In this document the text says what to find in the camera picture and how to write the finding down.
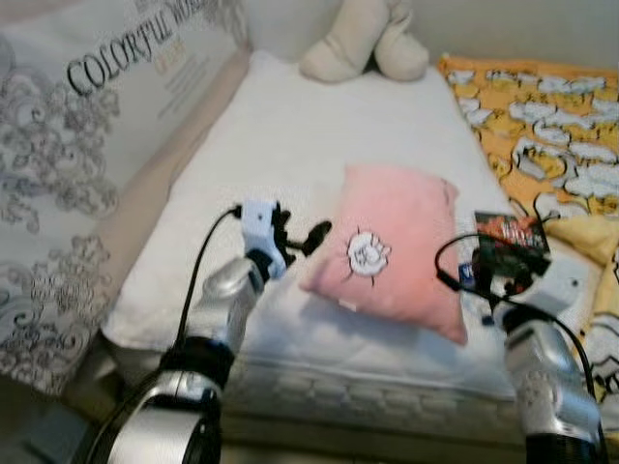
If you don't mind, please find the white quilted mattress pad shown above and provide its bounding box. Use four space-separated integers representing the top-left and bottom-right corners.
101 48 603 402

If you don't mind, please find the dark cover book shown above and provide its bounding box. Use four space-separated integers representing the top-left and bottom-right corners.
473 212 551 270

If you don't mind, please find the pink pillow with white emblem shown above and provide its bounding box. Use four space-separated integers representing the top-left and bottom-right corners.
298 162 471 347

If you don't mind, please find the beige plush toy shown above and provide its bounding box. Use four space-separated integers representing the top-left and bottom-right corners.
298 0 432 85

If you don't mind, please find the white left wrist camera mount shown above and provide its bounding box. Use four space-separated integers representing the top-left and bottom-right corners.
239 199 289 281

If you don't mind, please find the white panel with grey print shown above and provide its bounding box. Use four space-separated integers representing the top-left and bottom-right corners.
0 0 252 397

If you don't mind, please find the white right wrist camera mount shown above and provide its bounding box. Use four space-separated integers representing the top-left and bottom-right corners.
525 253 587 326

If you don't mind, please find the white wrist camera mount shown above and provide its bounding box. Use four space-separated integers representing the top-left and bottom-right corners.
239 199 289 281
525 253 587 326

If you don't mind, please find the beige padded bed frame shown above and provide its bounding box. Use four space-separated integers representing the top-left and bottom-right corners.
95 46 254 291

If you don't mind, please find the white patterned mattress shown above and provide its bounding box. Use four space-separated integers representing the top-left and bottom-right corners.
218 356 543 451

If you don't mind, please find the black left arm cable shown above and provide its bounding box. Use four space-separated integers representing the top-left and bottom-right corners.
82 204 243 464

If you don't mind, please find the orange cartoon print blanket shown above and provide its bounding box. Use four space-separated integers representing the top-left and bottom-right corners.
437 53 619 221

